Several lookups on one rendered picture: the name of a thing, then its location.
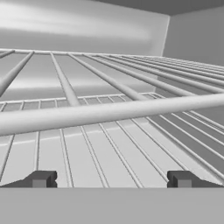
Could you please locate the grey wire oven rack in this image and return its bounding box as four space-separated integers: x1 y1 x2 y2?
0 92 224 189
0 48 224 137

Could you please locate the silver toaster oven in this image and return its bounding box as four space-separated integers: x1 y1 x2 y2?
0 0 224 189

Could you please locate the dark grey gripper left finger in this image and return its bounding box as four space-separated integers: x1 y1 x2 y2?
0 170 58 188

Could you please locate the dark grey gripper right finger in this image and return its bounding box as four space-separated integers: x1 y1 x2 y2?
166 170 224 188

